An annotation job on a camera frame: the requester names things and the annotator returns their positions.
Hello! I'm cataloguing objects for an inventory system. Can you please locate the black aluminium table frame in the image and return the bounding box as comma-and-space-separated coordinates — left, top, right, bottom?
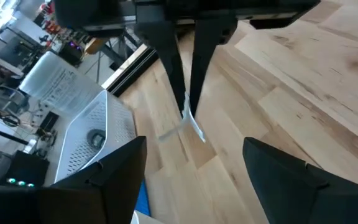
100, 43, 160, 98

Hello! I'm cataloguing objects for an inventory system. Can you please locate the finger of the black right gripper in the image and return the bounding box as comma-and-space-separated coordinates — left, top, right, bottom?
134, 21, 187, 118
189, 17, 239, 118

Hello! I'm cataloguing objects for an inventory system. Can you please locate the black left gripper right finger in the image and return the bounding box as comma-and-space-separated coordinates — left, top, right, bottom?
242, 136, 358, 224

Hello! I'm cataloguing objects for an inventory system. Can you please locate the white perforated plastic basket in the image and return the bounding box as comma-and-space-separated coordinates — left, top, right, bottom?
53, 89, 137, 184

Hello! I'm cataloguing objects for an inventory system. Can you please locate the black device with green lights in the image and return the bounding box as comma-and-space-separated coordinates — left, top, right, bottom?
0, 150, 50, 189

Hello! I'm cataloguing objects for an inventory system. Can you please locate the white plastic bin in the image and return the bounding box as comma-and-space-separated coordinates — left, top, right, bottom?
130, 210, 158, 224

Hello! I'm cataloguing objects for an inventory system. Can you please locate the blue plastic basket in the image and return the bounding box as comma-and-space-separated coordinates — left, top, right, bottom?
134, 179, 152, 218

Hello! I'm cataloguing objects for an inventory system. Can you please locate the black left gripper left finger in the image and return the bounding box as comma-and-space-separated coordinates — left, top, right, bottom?
50, 135, 148, 224

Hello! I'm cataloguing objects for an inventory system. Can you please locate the white adhesive bandage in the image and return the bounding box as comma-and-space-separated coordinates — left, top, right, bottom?
158, 91, 207, 144

